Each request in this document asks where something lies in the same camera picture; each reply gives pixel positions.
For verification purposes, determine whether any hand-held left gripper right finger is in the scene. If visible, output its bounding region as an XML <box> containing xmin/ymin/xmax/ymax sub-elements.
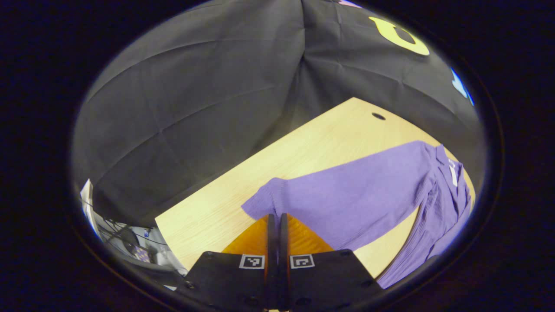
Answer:
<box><xmin>279</xmin><ymin>212</ymin><xmax>385</xmax><ymax>312</ymax></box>

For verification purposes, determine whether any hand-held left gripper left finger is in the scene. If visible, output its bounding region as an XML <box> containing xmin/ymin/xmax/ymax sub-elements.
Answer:
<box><xmin>175</xmin><ymin>213</ymin><xmax>279</xmax><ymax>312</ymax></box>

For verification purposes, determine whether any purple jacket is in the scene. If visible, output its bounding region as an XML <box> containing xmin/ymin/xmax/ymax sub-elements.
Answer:
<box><xmin>241</xmin><ymin>140</ymin><xmax>474</xmax><ymax>290</ymax></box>

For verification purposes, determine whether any grey equipment pile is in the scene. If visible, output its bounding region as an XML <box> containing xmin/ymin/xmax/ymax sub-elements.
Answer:
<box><xmin>145</xmin><ymin>226</ymin><xmax>188</xmax><ymax>277</ymax></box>

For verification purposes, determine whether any black backdrop cloth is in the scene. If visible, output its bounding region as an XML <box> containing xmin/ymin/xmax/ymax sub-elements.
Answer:
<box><xmin>72</xmin><ymin>0</ymin><xmax>487</xmax><ymax>229</ymax></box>

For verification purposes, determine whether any white panel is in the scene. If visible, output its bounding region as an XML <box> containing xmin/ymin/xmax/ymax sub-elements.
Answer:
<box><xmin>80</xmin><ymin>179</ymin><xmax>101</xmax><ymax>240</ymax></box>

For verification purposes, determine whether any tangle of black cables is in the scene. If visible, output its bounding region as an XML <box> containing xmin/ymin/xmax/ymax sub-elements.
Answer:
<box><xmin>93</xmin><ymin>216</ymin><xmax>174</xmax><ymax>263</ymax></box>

